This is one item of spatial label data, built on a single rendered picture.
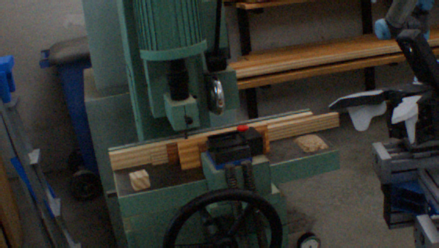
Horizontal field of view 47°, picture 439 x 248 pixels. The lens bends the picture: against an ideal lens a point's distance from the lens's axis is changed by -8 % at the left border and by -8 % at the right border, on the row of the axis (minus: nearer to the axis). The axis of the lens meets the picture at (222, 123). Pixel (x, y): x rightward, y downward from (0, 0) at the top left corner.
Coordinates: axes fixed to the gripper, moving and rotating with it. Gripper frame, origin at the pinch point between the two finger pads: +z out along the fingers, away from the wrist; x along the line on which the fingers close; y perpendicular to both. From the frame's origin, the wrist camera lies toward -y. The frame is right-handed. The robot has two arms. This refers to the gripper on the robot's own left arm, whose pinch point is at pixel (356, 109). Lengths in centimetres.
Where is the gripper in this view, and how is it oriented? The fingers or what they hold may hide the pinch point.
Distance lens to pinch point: 78.4
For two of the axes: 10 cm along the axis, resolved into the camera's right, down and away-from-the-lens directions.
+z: -9.0, 2.5, -3.7
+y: 1.7, 9.6, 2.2
